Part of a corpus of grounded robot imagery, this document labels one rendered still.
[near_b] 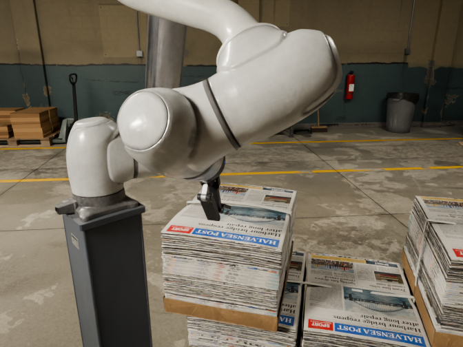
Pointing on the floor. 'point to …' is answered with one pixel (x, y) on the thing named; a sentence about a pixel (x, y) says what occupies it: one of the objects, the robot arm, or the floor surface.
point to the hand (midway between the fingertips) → (227, 176)
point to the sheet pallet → (29, 125)
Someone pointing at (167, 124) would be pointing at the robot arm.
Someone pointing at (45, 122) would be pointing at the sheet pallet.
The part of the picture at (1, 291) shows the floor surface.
